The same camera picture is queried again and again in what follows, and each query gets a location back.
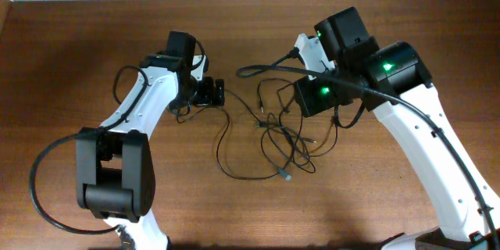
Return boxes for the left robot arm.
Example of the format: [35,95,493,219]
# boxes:
[76,31,225,249]

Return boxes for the thick black USB cable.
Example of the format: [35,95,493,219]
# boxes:
[171,87,293,182]

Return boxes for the thin black USB cable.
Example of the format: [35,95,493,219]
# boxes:
[255,77,340,175]

